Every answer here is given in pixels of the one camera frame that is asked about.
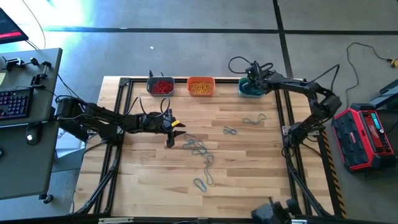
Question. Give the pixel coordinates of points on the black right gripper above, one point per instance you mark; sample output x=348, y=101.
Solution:
x=265, y=81

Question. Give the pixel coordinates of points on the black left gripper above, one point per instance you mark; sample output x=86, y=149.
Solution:
x=155, y=121

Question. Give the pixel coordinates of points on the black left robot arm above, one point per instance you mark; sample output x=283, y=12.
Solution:
x=93, y=116

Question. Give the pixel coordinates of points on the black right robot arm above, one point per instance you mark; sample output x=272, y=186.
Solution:
x=311, y=90

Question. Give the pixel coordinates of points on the teal plastic basket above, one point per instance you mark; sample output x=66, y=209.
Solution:
x=242, y=94

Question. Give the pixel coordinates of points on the grey plastic basket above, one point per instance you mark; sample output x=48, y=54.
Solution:
x=148, y=87

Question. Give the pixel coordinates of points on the orange plastic basket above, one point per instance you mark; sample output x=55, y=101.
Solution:
x=201, y=78

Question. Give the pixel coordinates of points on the red black tool case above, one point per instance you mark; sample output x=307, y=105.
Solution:
x=357, y=137

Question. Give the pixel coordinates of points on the white paper sheet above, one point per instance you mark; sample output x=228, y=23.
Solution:
x=63, y=141

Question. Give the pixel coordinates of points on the grey black case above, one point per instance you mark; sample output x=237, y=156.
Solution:
x=388, y=96

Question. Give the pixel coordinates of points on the yellow plug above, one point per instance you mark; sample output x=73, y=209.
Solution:
x=393, y=62

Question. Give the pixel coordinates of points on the black computer mouse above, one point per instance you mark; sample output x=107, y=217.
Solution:
x=32, y=137

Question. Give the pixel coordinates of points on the black desk caster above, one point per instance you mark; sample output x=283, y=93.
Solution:
x=46, y=198

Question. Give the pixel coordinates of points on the black desk clamp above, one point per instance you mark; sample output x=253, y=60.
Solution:
x=37, y=79
x=18, y=62

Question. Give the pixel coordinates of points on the grey desk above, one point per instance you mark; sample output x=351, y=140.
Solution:
x=25, y=161

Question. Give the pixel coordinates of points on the black keyboard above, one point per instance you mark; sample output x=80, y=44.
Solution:
x=15, y=104

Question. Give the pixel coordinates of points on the black desk monitor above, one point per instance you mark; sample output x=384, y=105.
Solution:
x=9, y=28

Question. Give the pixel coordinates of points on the silver metal bracket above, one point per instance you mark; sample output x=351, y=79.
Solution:
x=300, y=221
x=116, y=220

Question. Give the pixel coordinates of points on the black clamp mount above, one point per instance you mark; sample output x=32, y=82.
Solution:
x=267, y=213

